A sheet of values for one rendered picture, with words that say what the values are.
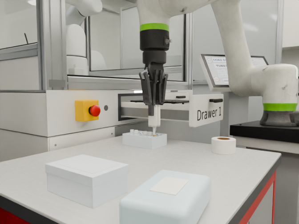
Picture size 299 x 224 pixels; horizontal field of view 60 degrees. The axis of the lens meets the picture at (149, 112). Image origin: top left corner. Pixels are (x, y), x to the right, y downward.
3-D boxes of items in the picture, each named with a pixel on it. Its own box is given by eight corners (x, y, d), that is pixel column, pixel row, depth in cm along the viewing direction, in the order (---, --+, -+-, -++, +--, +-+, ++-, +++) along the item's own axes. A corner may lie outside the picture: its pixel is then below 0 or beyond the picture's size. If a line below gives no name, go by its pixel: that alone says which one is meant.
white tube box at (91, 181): (129, 191, 47) (129, 163, 47) (93, 209, 40) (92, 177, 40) (82, 178, 55) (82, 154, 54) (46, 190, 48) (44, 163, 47)
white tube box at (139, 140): (167, 145, 87) (167, 134, 87) (152, 150, 80) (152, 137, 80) (138, 140, 94) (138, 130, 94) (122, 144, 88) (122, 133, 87)
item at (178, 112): (217, 116, 110) (217, 102, 110) (191, 122, 89) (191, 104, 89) (142, 111, 133) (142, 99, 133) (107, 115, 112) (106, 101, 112)
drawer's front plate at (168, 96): (188, 110, 155) (188, 92, 154) (163, 114, 131) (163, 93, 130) (186, 110, 156) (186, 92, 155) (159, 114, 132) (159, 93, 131)
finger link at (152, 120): (157, 105, 81) (155, 105, 81) (157, 127, 82) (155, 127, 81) (149, 104, 83) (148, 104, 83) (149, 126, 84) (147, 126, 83)
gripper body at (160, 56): (156, 48, 76) (156, 80, 76) (171, 51, 82) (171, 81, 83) (136, 50, 80) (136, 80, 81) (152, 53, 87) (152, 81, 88)
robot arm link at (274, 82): (265, 109, 118) (266, 67, 117) (302, 110, 106) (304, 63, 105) (250, 110, 110) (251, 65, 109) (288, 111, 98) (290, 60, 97)
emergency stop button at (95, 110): (102, 116, 88) (101, 104, 88) (93, 117, 85) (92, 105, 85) (95, 115, 90) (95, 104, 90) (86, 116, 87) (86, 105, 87)
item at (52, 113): (192, 112, 163) (192, 89, 162) (47, 137, 80) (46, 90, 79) (89, 106, 218) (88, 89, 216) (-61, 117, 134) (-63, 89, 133)
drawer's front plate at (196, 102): (223, 119, 111) (223, 94, 110) (193, 127, 87) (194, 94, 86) (219, 119, 112) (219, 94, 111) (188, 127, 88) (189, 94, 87)
